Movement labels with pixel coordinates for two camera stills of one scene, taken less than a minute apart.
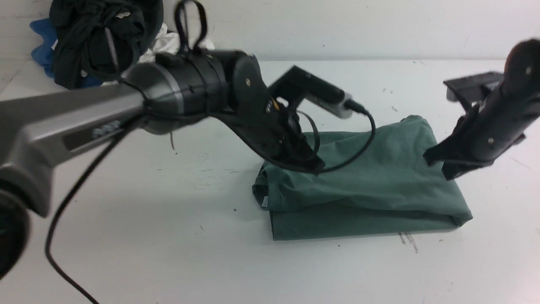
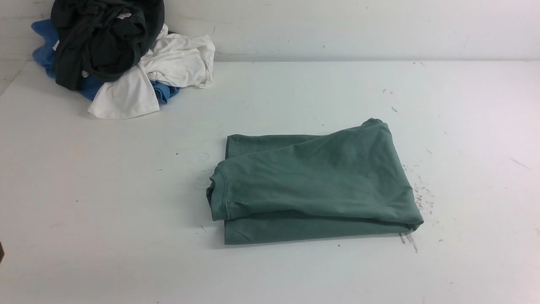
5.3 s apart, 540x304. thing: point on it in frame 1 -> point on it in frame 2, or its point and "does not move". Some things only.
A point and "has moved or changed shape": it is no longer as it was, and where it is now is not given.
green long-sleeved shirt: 386,189 has moved or changed shape
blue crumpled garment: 44,52 does not move
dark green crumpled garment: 102,38 does not move
